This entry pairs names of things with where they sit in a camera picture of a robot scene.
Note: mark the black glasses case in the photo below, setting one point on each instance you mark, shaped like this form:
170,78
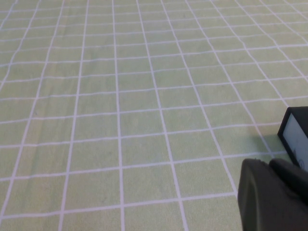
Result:
296,134

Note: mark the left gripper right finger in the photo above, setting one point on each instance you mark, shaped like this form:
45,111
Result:
293,178

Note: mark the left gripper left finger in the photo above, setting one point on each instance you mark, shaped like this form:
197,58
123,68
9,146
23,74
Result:
264,204

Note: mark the green checked tablecloth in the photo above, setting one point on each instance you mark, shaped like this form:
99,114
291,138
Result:
120,96

